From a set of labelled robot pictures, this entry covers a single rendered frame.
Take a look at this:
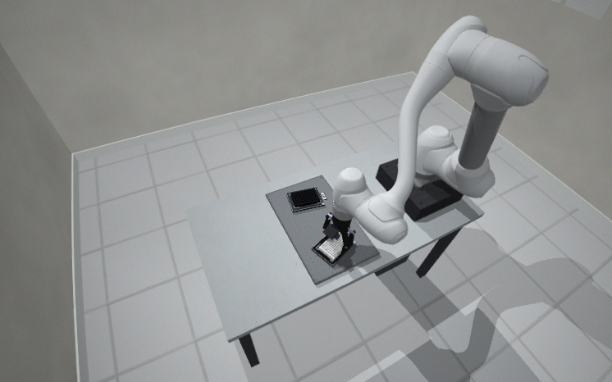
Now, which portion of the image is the black rectangular frame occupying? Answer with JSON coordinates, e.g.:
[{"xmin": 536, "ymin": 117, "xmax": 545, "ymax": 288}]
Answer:
[{"xmin": 312, "ymin": 236, "xmax": 349, "ymax": 267}]

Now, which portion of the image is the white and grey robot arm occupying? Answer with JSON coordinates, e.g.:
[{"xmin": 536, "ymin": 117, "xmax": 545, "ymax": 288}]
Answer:
[{"xmin": 332, "ymin": 16, "xmax": 549, "ymax": 245}]

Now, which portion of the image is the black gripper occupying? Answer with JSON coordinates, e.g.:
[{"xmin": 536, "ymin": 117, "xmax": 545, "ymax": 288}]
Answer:
[{"xmin": 323, "ymin": 212, "xmax": 356, "ymax": 254}]

